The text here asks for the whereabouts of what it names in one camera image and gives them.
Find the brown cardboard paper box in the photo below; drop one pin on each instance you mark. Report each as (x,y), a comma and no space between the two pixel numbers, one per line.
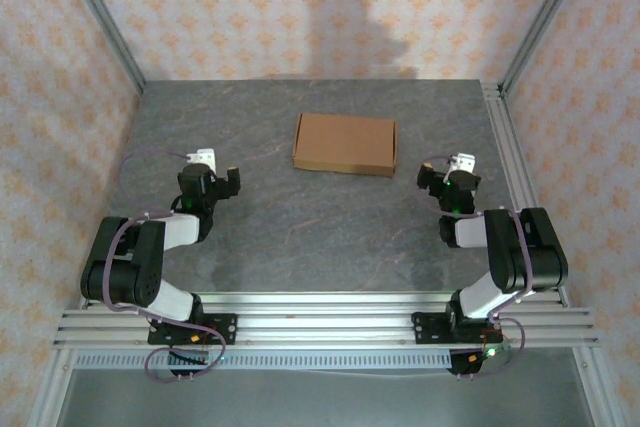
(345,144)

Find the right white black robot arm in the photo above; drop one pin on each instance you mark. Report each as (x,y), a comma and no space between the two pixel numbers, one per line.
(525,257)

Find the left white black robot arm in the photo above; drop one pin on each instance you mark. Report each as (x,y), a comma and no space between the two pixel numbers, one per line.
(130,267)

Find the right black controller board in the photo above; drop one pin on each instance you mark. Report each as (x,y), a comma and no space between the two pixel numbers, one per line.
(475,362)

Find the grey metal sheet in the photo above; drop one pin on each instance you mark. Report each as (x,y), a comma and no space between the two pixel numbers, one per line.
(325,399)

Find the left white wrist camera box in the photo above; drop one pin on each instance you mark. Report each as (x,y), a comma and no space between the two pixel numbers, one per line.
(206,157)

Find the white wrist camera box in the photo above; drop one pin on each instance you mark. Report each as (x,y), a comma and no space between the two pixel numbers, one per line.
(206,157)
(465,162)

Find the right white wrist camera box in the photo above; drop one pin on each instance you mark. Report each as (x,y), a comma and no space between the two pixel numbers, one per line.
(465,162)

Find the aluminium side rail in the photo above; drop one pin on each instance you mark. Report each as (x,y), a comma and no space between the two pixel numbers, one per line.
(510,147)

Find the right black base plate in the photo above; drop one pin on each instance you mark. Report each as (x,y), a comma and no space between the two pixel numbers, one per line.
(425,329)

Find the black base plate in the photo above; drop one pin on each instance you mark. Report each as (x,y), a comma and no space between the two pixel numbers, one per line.
(425,329)
(227,329)

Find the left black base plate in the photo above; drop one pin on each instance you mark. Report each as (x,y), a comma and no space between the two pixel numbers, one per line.
(227,329)

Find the aluminium base rail beam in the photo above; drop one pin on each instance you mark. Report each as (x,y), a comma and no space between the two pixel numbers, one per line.
(325,319)

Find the right aluminium frame post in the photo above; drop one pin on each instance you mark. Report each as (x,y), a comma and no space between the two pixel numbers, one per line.
(542,22)

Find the aluminium frame post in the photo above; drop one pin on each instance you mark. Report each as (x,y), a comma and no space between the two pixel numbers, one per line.
(107,22)
(542,22)

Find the left aluminium frame post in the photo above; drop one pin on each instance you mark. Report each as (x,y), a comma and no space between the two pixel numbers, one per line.
(107,22)

